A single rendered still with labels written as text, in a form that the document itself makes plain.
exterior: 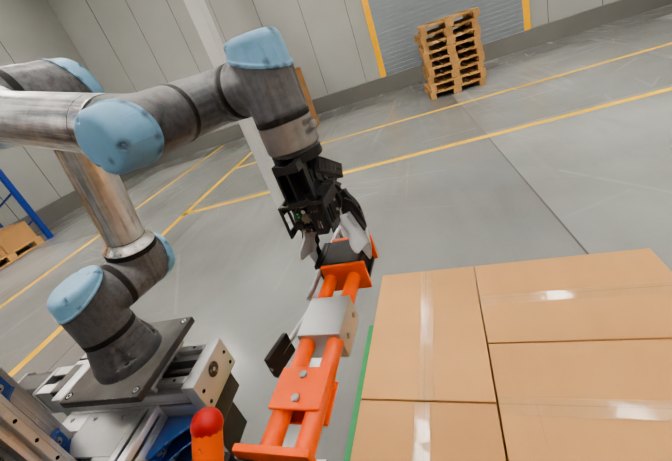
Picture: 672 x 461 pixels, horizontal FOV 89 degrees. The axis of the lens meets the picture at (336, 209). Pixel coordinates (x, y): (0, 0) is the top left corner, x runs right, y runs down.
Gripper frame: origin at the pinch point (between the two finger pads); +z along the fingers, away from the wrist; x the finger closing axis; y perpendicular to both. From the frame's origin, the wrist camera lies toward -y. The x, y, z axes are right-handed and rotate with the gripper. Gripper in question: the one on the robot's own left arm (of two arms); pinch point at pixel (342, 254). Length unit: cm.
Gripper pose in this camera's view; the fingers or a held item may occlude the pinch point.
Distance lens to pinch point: 58.7
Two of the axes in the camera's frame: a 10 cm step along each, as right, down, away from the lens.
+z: 3.2, 8.6, 4.1
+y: -2.5, 4.9, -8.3
